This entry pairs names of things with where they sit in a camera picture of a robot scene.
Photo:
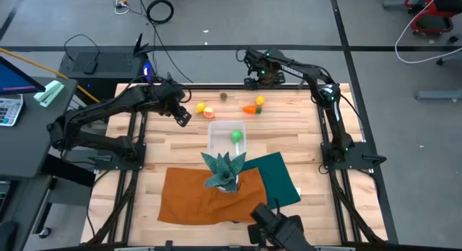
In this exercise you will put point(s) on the teal cloth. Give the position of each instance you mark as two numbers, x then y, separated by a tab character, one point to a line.
278	179

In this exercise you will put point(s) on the yellow toy lemon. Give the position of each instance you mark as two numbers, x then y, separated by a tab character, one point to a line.
260	100
200	107

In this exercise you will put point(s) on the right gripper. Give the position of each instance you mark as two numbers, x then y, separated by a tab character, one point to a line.
265	80

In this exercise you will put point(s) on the grey calculator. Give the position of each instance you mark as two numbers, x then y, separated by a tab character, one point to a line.
9	110

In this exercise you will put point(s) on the white plant pot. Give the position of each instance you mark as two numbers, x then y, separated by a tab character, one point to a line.
221	189

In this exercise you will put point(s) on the clear plastic tupperware container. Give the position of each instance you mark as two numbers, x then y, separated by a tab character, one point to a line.
220	139

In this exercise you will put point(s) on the pink toy peach half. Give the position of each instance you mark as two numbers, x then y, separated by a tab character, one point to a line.
209	113

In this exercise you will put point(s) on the small brown round object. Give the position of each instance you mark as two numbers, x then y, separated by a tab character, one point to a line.
223	96

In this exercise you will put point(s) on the green snake plant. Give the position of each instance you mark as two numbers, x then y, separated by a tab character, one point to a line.
223	171

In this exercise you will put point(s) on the blue-screen computer monitor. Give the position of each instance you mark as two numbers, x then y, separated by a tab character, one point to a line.
14	78

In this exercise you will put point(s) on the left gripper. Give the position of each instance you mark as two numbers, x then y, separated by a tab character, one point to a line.
171	97

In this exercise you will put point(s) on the mint green stapler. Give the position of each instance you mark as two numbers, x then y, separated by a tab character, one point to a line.
48	93

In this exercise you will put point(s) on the orange cloth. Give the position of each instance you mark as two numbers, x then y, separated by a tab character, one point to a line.
187	200

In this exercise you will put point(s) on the grey chair base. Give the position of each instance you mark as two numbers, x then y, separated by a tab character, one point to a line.
436	95

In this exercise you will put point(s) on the yellow rod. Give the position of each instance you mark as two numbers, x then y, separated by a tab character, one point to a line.
36	64

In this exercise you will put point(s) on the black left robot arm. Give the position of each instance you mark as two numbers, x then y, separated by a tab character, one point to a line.
108	105

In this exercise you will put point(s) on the orange toy carrot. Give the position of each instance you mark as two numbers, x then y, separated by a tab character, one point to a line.
250	109

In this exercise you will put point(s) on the dark grey desk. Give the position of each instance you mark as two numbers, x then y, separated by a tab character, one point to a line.
32	143

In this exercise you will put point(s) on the black computer tower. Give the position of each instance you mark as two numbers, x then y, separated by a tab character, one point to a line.
108	63

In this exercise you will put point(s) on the black table frame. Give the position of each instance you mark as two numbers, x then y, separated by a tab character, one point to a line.
216	86

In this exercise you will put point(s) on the green toy bell pepper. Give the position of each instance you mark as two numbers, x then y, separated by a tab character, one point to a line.
236	136

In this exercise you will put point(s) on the red and black chair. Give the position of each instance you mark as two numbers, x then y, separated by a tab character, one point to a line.
433	13

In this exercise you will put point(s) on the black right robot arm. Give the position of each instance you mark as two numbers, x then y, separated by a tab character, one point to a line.
337	121

